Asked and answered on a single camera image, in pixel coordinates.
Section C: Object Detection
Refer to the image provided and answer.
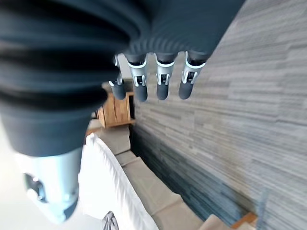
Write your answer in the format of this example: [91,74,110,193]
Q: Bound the grey bed clothes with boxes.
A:
[100,210,120,230]

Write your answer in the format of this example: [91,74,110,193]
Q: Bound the white bed sheet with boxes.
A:
[77,133,159,230]

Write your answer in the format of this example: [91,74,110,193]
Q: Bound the wooden nightstand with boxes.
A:
[95,78,137,128]

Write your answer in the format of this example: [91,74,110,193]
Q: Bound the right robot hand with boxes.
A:
[0,0,245,225]

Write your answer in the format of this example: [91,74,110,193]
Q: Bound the beige upholstered bed frame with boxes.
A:
[85,118,231,230]

